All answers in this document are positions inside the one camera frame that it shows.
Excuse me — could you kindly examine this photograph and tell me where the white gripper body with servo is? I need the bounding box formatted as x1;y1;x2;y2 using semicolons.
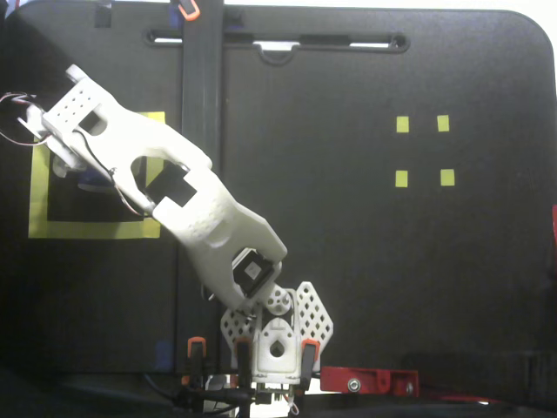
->
50;145;88;179

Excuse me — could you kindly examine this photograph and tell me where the blue USB wall charger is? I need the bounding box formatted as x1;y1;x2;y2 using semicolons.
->
77;167;115;192

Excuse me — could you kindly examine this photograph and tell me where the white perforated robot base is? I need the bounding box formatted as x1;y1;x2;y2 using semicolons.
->
219;280;336;387

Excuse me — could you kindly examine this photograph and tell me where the yellow tape square outline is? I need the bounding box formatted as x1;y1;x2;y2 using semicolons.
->
27;111;166;240

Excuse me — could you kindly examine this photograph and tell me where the flat black divider strip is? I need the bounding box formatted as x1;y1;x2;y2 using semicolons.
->
176;0;225;376

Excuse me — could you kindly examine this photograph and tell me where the orange black spring clamp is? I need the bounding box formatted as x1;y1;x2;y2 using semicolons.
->
181;337;208;388
302;339;322;391
171;0;201;22
232;337;253;388

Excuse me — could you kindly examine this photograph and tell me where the red white black servo cable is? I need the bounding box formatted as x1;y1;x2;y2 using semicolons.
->
0;91;44;147
76;126;145;217

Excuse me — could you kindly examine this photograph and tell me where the black power cable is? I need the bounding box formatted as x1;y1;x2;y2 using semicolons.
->
143;372;245;413

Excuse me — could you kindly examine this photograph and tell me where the red metal clamp bracket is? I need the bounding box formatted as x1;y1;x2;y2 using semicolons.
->
320;365;421;398

